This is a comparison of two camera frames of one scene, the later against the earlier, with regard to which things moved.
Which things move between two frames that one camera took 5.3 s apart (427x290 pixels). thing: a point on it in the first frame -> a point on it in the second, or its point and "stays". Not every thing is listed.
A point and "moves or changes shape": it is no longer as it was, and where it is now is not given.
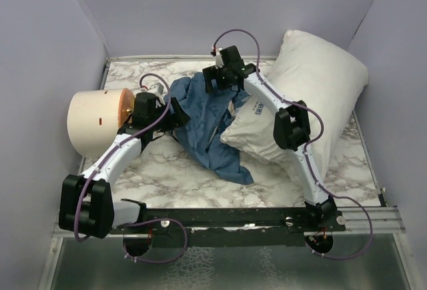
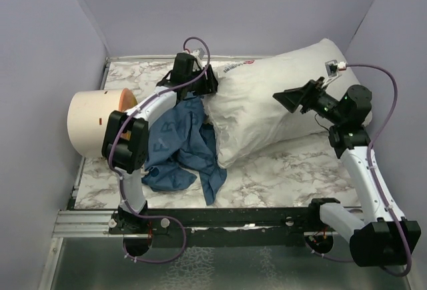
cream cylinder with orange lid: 95,118 stays
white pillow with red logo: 330,82 moves or changes shape
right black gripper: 210,73 -> 291,99
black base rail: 176,227 stays
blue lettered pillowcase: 201,136 -> 181,147
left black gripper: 178,118 -> 209,85
